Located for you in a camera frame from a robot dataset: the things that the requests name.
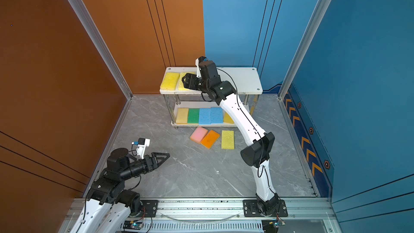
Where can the green circuit board left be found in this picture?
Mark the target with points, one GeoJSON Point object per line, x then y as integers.
{"type": "Point", "coordinates": [132, 225]}

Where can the pink sponge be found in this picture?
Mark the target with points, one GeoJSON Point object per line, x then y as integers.
{"type": "Point", "coordinates": [199, 134]}

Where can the orange sponge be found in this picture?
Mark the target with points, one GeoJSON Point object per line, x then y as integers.
{"type": "Point", "coordinates": [210, 138]}

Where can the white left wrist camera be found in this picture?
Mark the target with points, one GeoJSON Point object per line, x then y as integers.
{"type": "Point", "coordinates": [138, 148]}

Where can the green circuit board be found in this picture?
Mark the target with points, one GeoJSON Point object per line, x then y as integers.
{"type": "Point", "coordinates": [132, 225]}
{"type": "Point", "coordinates": [272, 226]}

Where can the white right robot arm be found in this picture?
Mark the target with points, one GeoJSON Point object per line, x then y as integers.
{"type": "Point", "coordinates": [259, 143]}

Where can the green circuit board right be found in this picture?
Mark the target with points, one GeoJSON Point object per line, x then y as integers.
{"type": "Point", "coordinates": [272, 226]}

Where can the aluminium front rail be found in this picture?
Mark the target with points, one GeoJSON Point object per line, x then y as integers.
{"type": "Point", "coordinates": [224, 215]}

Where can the aluminium corner post right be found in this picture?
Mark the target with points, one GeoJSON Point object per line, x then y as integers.
{"type": "Point", "coordinates": [310, 31]}

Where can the pale yellow sponge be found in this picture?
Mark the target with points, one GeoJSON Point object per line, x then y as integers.
{"type": "Point", "coordinates": [182, 116]}

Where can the white two-tier shelf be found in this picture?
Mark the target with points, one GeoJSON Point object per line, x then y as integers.
{"type": "Point", "coordinates": [246, 80]}

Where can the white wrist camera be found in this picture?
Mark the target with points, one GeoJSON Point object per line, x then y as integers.
{"type": "Point", "coordinates": [138, 148]}
{"type": "Point", "coordinates": [198, 61]}

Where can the blue sponge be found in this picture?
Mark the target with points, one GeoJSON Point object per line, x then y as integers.
{"type": "Point", "coordinates": [216, 115]}
{"type": "Point", "coordinates": [204, 116]}

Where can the lime porous sponge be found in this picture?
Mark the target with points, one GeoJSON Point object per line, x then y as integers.
{"type": "Point", "coordinates": [228, 140]}
{"type": "Point", "coordinates": [181, 85]}

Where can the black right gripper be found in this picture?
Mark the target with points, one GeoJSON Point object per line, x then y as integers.
{"type": "Point", "coordinates": [191, 80]}

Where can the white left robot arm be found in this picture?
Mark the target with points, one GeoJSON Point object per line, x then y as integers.
{"type": "Point", "coordinates": [108, 203]}

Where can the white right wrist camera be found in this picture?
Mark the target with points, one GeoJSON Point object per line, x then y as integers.
{"type": "Point", "coordinates": [198, 61]}

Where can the green sponge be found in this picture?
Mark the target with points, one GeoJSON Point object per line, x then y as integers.
{"type": "Point", "coordinates": [193, 116]}

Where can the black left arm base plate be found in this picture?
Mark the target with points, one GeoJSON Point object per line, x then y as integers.
{"type": "Point", "coordinates": [149, 208]}

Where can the bright yellow sponge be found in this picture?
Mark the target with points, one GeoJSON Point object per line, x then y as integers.
{"type": "Point", "coordinates": [170, 81]}

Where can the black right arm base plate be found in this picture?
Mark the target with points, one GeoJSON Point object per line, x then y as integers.
{"type": "Point", "coordinates": [250, 209]}

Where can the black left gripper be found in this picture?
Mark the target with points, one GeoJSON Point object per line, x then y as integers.
{"type": "Point", "coordinates": [151, 162]}

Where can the aluminium corner post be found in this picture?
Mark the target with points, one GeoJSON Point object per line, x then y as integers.
{"type": "Point", "coordinates": [97, 39]}
{"type": "Point", "coordinates": [310, 31]}

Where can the aluminium corner post left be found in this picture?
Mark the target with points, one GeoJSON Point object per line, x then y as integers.
{"type": "Point", "coordinates": [97, 39]}

